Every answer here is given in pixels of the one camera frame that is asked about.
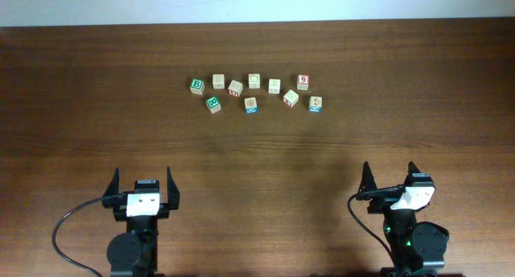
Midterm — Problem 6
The car picture yellow block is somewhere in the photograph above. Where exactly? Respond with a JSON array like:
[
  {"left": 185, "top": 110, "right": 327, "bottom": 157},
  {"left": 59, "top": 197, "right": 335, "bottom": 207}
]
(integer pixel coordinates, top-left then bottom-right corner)
[{"left": 309, "top": 96, "right": 323, "bottom": 113}]

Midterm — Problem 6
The plain pale wooden block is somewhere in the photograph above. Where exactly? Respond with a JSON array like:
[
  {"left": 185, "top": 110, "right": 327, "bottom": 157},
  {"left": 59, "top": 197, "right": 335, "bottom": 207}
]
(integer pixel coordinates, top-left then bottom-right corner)
[{"left": 268, "top": 79, "right": 281, "bottom": 94}]

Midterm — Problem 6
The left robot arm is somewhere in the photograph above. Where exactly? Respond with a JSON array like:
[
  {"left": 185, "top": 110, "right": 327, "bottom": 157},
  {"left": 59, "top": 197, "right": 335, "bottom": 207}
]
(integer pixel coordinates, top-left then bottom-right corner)
[{"left": 101, "top": 169, "right": 180, "bottom": 277}]

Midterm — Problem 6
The green letter R block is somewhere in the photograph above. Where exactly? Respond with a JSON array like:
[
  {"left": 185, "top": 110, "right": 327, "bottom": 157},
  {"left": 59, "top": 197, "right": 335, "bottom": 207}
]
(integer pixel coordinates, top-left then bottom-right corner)
[{"left": 205, "top": 96, "right": 221, "bottom": 114}]

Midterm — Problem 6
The letter E L block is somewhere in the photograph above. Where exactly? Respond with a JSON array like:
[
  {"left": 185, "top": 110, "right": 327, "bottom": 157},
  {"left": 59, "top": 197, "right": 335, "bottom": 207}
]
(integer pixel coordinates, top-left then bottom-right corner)
[{"left": 282, "top": 89, "right": 299, "bottom": 108}]

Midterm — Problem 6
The red number nine block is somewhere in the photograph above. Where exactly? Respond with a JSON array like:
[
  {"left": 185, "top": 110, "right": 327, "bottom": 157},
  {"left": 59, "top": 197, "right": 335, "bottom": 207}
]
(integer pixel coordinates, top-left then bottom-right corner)
[{"left": 297, "top": 75, "right": 310, "bottom": 91}]

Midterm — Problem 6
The wooden block outline picture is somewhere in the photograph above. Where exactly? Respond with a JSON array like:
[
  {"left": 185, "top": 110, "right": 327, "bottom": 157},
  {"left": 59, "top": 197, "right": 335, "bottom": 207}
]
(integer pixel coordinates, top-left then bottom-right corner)
[{"left": 248, "top": 73, "right": 261, "bottom": 89}]

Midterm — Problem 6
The shell picture Q block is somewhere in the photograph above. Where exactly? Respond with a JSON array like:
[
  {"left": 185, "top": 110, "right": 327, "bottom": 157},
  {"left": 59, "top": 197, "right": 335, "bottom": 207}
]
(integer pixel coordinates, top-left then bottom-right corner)
[{"left": 244, "top": 97, "right": 258, "bottom": 114}]

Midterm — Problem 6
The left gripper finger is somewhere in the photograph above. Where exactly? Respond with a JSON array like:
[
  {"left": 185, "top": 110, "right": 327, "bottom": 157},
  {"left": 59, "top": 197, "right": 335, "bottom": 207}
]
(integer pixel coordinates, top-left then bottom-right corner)
[
  {"left": 167, "top": 167, "right": 180, "bottom": 210},
  {"left": 103, "top": 167, "right": 119, "bottom": 201}
]

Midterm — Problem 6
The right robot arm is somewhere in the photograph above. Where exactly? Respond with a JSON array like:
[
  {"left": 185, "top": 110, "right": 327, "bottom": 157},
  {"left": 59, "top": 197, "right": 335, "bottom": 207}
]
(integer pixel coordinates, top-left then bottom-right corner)
[{"left": 355, "top": 162, "right": 449, "bottom": 276}]

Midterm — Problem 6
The red letter wooden block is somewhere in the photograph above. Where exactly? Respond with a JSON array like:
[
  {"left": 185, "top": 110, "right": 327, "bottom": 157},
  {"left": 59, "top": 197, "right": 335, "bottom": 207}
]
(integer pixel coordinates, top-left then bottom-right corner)
[{"left": 228, "top": 80, "right": 243, "bottom": 97}]

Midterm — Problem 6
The green letter B block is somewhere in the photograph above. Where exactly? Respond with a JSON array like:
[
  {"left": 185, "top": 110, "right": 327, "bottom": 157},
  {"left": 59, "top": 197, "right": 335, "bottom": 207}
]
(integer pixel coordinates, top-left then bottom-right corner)
[{"left": 190, "top": 78, "right": 205, "bottom": 95}]

